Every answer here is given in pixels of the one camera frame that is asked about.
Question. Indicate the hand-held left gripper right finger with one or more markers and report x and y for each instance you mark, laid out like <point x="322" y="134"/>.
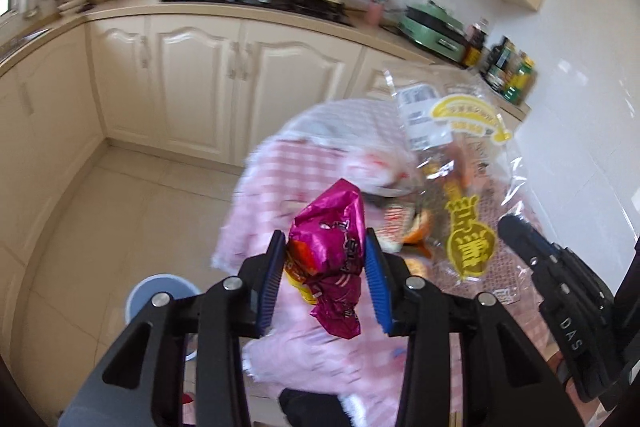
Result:
<point x="375" y="284"/>

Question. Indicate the dark cloth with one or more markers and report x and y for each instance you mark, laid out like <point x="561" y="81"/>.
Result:
<point x="310" y="407"/>

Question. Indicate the white crumpled plastic bag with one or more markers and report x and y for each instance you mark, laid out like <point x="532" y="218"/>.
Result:
<point x="377" y="172"/>

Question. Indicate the clear seasoning bottle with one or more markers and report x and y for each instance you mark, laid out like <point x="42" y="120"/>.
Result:
<point x="522" y="59"/>

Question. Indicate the dark soy sauce bottle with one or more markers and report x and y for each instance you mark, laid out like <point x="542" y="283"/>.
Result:
<point x="474" y="49"/>

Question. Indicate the green electric cooker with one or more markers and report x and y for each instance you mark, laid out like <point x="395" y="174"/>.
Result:
<point x="432" y="32"/>

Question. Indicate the labelled dark oil bottle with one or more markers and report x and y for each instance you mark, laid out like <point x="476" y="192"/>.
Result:
<point x="506" y="62"/>

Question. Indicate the dark glass bottle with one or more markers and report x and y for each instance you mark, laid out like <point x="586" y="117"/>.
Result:
<point x="491" y="67"/>

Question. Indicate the white dishes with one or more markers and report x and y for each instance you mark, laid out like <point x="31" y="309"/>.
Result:
<point x="71" y="3"/>

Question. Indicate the magenta foil snack wrapper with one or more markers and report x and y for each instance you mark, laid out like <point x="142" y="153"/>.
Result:
<point x="325" y="247"/>

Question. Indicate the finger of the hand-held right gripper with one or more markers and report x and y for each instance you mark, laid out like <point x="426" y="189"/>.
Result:
<point x="520" y="237"/>

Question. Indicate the steel sink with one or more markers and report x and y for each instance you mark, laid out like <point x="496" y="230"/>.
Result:
<point x="20" y="44"/>

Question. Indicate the pink checkered fringed blanket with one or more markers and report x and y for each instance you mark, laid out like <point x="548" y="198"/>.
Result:
<point x="300" y="167"/>

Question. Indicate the clear yellow-printed plastic bag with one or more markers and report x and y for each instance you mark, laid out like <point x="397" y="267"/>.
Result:
<point x="467" y="252"/>

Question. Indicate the pink utensil holder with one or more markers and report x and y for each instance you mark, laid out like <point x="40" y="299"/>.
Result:
<point x="377" y="9"/>

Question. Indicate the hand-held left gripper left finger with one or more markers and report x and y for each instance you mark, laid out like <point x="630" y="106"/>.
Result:
<point x="270" y="289"/>

